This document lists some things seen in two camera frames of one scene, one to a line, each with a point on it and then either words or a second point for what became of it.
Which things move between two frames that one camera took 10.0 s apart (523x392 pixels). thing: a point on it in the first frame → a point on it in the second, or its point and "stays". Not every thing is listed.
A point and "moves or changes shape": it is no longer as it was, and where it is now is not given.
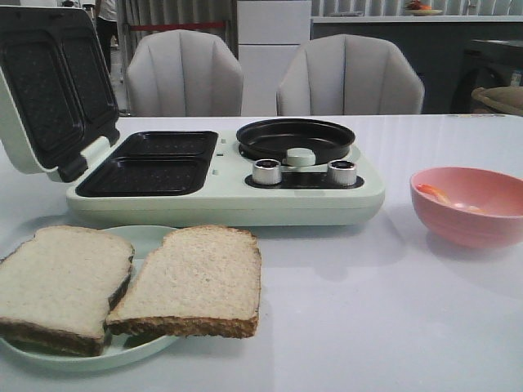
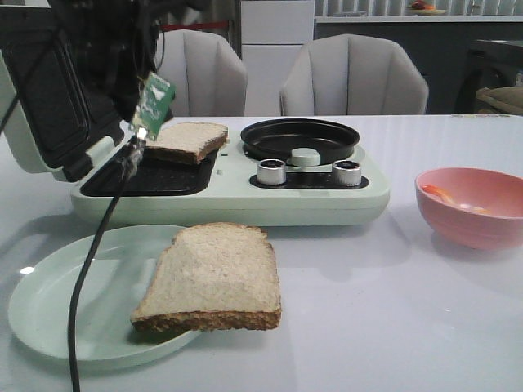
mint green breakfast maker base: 207,179 stays
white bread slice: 203,281 moves or changes shape
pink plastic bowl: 470,207 stays
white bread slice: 55,289 → 186,142
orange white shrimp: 435,191 stays
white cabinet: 270,33 stays
